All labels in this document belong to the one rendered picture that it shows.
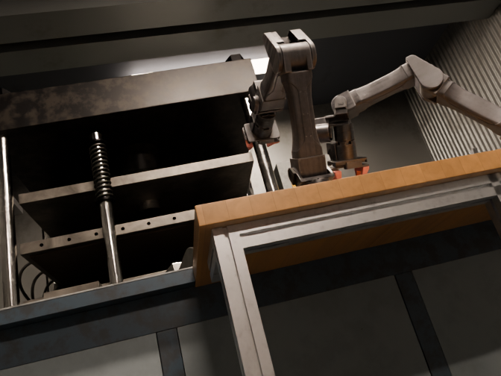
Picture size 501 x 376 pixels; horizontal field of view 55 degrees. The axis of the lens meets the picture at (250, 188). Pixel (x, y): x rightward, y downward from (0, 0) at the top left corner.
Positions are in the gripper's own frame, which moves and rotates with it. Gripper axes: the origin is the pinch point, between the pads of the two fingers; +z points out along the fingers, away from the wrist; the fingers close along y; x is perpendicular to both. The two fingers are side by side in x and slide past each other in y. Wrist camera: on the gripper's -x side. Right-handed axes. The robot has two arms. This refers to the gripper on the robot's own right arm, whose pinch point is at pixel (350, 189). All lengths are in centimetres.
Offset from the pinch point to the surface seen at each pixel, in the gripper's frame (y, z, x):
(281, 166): -4, 0, -98
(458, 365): -12, 43, 31
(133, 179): 69, -4, -97
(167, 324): 58, 22, 19
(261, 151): 7, -9, -88
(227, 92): 18, -40, -103
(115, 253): 79, 23, -72
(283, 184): -2, 9, -93
